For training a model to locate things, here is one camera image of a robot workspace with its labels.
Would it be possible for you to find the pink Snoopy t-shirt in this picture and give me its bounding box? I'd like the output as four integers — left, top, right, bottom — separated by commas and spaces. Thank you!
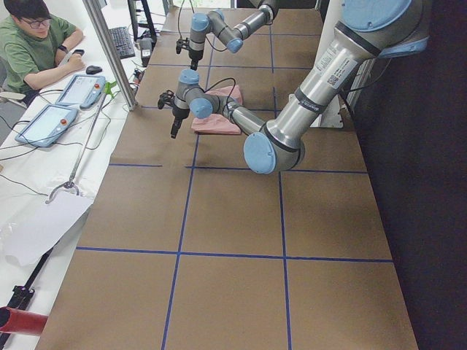
191, 85, 243, 135

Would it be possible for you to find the red object on table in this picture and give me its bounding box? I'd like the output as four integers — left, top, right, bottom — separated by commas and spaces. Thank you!
1, 307, 48, 336

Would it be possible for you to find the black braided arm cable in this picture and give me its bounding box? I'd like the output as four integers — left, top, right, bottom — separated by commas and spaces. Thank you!
200, 77, 238, 114

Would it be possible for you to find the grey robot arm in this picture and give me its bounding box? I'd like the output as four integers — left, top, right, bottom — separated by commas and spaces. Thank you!
175, 1, 279, 71
158, 1, 432, 174

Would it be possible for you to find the aluminium frame post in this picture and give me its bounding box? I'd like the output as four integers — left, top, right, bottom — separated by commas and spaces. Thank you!
82, 0, 137, 111

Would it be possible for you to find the lower teach pendant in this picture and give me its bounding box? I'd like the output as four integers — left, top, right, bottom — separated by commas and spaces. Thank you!
15, 104, 78, 147

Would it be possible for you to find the white paper sheet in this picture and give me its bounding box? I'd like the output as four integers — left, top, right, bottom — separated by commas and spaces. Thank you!
3, 192, 93, 266

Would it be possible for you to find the black keyboard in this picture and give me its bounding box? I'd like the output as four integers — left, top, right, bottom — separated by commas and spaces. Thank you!
109, 27, 135, 59

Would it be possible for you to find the green plastic clamp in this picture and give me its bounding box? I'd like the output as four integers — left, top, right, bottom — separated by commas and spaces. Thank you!
103, 81, 117, 99

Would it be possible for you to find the teach pendant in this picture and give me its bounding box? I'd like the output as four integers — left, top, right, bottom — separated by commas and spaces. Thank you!
55, 74, 107, 109
15, 104, 78, 147

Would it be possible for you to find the upper teach pendant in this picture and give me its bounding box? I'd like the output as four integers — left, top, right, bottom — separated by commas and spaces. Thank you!
55, 74, 107, 109

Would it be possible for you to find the metal reacher rod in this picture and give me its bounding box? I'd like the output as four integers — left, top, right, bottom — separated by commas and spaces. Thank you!
45, 93, 107, 204

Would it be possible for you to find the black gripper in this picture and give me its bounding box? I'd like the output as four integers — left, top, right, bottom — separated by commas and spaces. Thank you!
157, 90, 188, 139
176, 38, 203, 70

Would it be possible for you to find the black computer mouse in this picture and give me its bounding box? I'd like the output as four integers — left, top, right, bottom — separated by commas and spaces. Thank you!
85, 66, 102, 75

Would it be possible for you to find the person's right hand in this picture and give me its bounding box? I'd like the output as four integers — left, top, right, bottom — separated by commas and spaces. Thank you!
65, 54, 85, 72

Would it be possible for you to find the person in green shirt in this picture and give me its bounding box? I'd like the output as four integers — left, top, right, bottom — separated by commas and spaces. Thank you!
1, 1, 84, 95

